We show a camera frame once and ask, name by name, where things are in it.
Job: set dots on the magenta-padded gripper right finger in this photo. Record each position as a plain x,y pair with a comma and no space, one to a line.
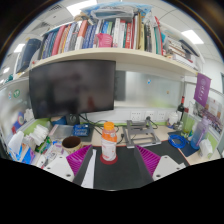
166,166

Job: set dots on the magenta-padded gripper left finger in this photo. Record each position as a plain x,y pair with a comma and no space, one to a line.
60,166

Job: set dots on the orange-capped drink bottle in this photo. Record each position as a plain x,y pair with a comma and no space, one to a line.
109,143

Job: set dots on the purple water bottle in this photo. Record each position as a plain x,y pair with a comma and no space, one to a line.
199,133

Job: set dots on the patterned paper cup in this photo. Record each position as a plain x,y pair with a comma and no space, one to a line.
71,145

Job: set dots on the white paper sheets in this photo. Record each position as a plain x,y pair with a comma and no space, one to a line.
90,173

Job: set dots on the blue printed box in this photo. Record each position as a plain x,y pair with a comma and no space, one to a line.
28,156

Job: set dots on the white tissue stack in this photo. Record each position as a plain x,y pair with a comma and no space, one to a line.
39,134

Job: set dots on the grey metal laptop stand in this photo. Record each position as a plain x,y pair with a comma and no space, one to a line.
141,135

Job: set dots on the small blue box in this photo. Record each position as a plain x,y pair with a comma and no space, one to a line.
81,130

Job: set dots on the black desk mat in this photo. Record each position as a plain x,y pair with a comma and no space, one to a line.
123,171

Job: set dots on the green glass with straws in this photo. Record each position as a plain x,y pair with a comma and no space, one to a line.
187,124

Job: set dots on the white jar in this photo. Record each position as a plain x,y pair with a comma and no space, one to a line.
173,119

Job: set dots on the white plastic bottle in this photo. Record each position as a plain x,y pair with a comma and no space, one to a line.
16,144

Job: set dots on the dark wine bottle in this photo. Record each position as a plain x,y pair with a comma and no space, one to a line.
180,108

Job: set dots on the group photo poster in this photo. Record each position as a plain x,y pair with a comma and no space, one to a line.
213,115

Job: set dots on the black computer monitor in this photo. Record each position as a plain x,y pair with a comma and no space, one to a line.
71,88

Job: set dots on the purple hanging banner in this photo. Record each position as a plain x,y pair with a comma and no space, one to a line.
202,89

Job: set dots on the shelf with books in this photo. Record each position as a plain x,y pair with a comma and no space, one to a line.
110,55

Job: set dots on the white wall power outlet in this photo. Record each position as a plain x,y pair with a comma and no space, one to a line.
135,116
150,115
161,115

